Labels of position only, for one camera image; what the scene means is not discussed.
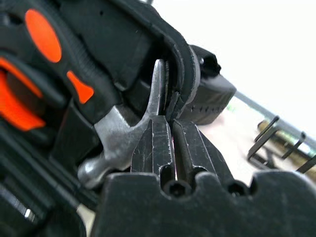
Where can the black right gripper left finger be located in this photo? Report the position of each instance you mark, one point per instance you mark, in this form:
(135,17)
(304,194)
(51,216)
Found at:
(154,145)

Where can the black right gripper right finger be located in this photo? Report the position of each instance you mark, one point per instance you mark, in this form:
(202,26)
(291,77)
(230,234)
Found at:
(197,150)

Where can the black tool case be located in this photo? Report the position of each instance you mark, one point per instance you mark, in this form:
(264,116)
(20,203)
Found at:
(111,37)

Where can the black fabric bag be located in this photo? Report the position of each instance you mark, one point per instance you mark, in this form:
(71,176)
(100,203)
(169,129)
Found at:
(212,98)

